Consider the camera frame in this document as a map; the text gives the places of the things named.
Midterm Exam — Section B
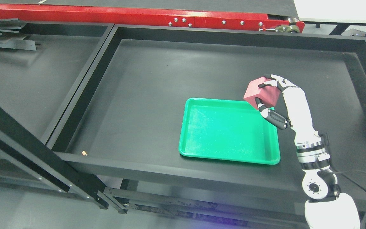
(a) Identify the red conveyor frame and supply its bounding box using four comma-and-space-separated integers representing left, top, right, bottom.
0, 3, 305, 32

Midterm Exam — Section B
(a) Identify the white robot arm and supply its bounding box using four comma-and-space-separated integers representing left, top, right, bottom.
295, 133, 361, 229

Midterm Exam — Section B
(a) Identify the pink cube block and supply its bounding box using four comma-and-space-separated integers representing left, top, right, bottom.
243, 77, 281, 110

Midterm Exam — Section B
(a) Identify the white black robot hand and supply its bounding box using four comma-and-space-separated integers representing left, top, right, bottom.
255, 74, 322, 149

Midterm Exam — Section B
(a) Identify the green plastic tray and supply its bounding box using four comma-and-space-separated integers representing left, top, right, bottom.
178, 98, 281, 165

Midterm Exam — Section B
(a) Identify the black metal shelf rack left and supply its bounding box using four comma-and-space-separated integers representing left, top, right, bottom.
0, 22, 114, 210

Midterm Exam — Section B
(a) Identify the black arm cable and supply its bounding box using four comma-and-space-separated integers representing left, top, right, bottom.
316, 132, 366, 229

